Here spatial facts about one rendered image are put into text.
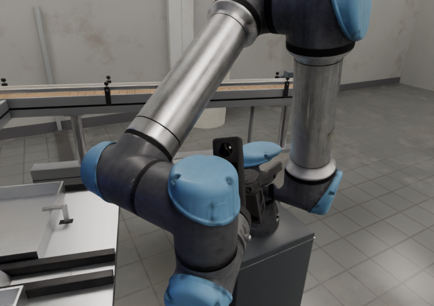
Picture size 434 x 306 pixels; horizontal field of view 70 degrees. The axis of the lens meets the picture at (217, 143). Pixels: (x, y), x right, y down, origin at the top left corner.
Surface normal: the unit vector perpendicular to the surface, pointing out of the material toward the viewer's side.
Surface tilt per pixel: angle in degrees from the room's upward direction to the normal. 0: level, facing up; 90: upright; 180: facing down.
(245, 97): 90
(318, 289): 0
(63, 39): 90
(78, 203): 0
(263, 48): 90
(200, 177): 2
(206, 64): 55
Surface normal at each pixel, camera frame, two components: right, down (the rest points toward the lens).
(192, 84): 0.40, -0.22
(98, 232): 0.03, -0.91
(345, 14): -0.48, 0.63
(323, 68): -0.07, 0.61
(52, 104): 0.24, 0.40
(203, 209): 0.00, 0.41
